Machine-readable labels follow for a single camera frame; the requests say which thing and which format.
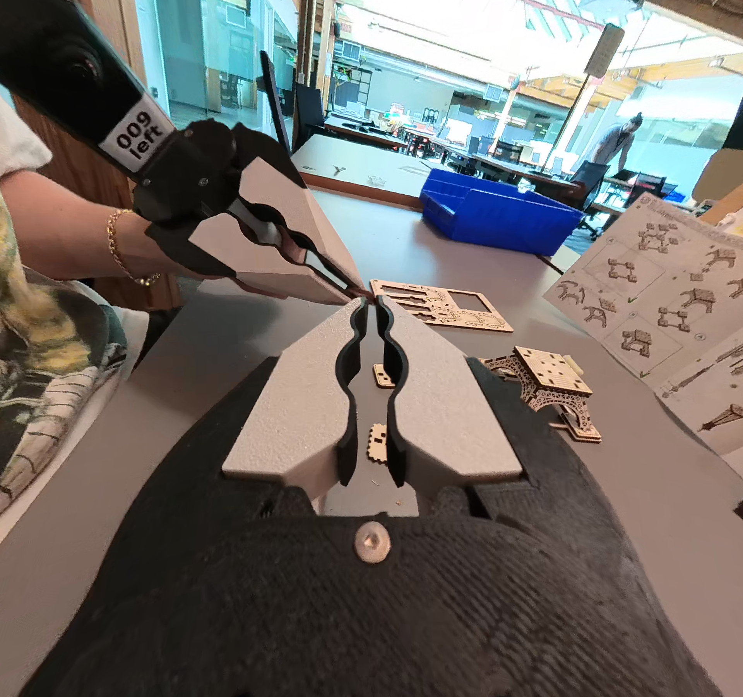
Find person's left forearm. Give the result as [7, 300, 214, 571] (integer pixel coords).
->
[0, 177, 140, 282]

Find gold chain bracelet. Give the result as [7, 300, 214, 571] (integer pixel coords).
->
[106, 208, 161, 288]

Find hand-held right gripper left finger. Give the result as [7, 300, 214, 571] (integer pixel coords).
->
[221, 299, 370, 500]

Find wooden tower base model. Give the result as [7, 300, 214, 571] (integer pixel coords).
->
[481, 345, 603, 444]

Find wooden parts sheet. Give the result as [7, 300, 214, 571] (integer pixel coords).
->
[370, 279, 514, 333]

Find background office desks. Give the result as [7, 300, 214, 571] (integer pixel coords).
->
[325, 105, 581, 187]

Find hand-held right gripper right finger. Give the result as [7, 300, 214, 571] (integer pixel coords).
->
[376, 294, 524, 501]

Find white sign on pole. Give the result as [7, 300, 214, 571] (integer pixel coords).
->
[560, 23, 626, 169]

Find black office chair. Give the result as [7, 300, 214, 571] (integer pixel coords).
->
[293, 81, 327, 139]
[572, 161, 610, 213]
[259, 50, 291, 155]

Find diagram instruction sheet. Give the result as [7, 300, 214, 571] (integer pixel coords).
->
[543, 192, 743, 460]

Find person's left hand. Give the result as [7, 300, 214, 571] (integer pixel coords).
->
[122, 212, 201, 281]

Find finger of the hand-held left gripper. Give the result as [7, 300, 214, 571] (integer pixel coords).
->
[187, 212, 355, 306]
[235, 157, 365, 291]

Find person's printed shirt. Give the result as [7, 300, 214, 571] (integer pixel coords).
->
[0, 99, 149, 529]

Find blue plastic bin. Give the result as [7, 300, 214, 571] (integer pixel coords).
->
[419, 168, 585, 256]

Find wood-edged side table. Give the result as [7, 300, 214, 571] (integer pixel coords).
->
[290, 134, 430, 210]

